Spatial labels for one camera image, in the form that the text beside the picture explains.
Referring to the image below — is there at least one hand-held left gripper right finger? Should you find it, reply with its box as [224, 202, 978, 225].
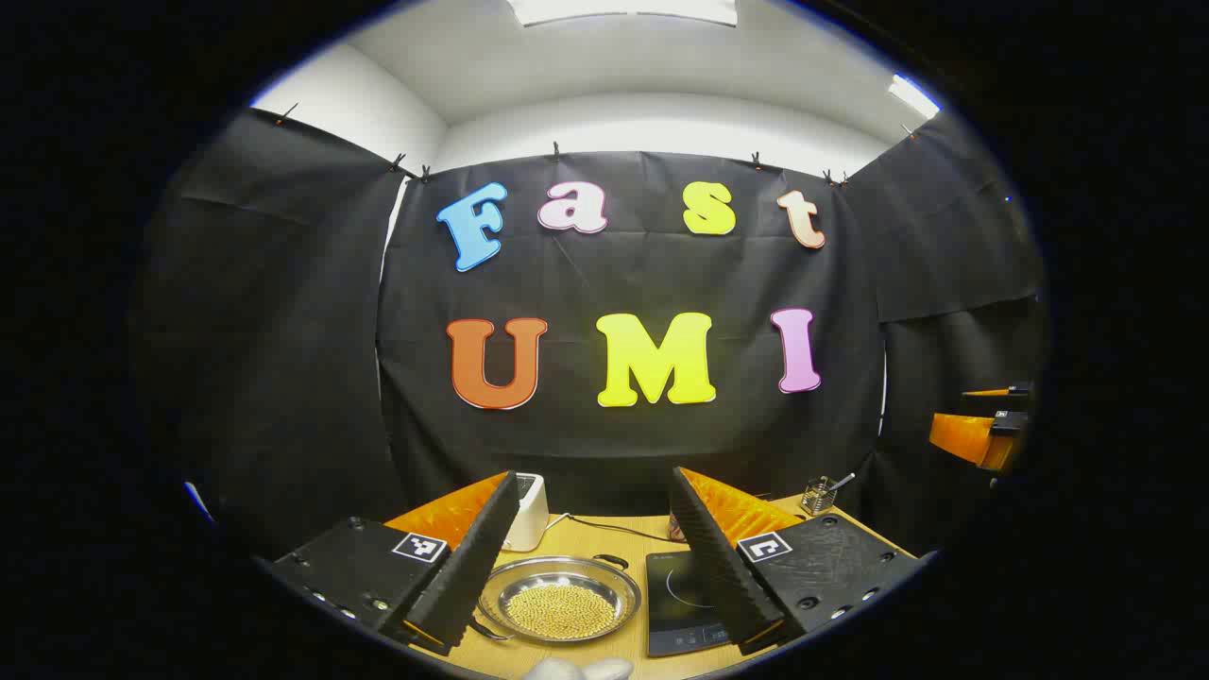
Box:
[671, 466, 923, 655]

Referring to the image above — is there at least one black induction cooktop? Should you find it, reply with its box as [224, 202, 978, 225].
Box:
[645, 551, 757, 657]

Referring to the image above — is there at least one large ceiling light panel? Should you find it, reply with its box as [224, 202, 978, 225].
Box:
[508, 0, 740, 27]

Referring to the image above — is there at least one stainless steel pot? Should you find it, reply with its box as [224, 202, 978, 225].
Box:
[475, 553, 643, 646]

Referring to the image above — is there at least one small ceiling light panel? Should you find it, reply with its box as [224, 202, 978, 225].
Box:
[888, 74, 942, 120]

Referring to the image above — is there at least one pile of soybeans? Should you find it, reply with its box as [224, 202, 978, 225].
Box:
[505, 584, 617, 638]

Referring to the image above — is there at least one small wire mesh basket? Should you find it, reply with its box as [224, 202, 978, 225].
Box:
[801, 472, 857, 516]

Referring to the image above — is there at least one white toaster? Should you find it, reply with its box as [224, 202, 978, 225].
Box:
[501, 472, 551, 553]

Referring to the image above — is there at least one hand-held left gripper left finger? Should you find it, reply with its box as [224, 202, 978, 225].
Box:
[274, 470, 521, 655]

